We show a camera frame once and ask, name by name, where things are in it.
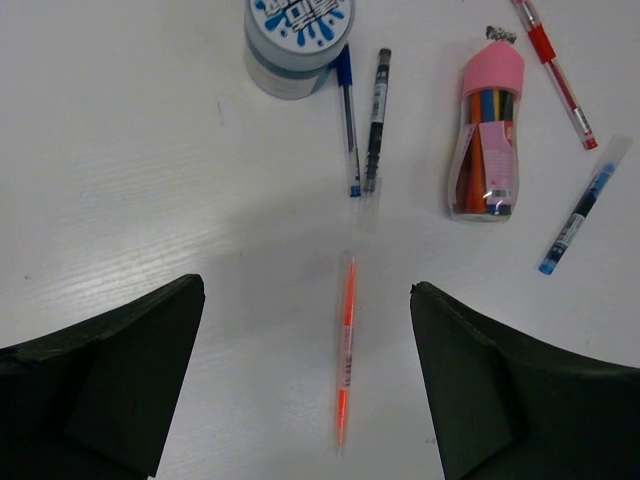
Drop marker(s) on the black gel pen clear cap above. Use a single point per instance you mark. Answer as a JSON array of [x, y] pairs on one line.
[[369, 202]]

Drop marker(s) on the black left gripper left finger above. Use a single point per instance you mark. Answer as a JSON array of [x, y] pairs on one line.
[[95, 400]]

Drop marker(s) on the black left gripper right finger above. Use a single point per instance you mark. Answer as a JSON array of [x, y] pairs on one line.
[[506, 405]]

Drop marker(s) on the blue refill pen clear cap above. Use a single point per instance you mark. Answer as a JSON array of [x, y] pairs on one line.
[[612, 156]]

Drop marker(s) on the orange highlighter pen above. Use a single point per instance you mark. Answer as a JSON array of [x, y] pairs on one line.
[[347, 319]]

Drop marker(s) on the red gel pen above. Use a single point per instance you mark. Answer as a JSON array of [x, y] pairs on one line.
[[539, 39]]

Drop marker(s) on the pink capped marker bottle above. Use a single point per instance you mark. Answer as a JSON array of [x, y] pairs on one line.
[[484, 177]]

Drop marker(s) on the blue capped gel pen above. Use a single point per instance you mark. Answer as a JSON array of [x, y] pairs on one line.
[[345, 82]]

